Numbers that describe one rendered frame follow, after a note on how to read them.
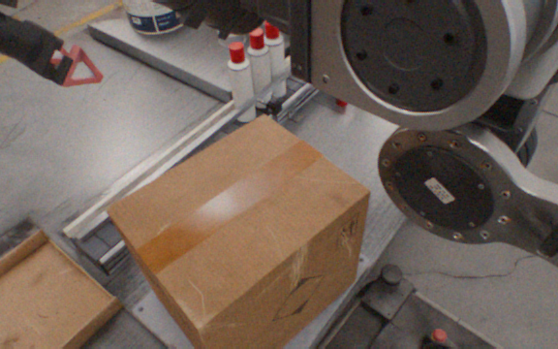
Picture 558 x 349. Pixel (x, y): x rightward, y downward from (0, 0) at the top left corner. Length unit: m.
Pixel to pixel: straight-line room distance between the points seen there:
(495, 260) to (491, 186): 1.43
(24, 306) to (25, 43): 0.50
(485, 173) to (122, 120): 0.97
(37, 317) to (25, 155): 0.49
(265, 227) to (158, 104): 0.79
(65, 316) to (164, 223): 0.39
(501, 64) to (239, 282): 0.39
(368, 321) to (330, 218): 0.92
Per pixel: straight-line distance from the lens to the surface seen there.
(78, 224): 0.95
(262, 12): 0.34
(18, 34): 0.76
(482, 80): 0.26
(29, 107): 1.47
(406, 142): 0.60
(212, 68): 1.31
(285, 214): 0.59
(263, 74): 1.06
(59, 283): 0.98
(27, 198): 1.18
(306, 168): 0.64
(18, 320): 0.98
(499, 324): 1.87
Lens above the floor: 1.59
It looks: 48 degrees down
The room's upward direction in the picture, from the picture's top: 5 degrees counter-clockwise
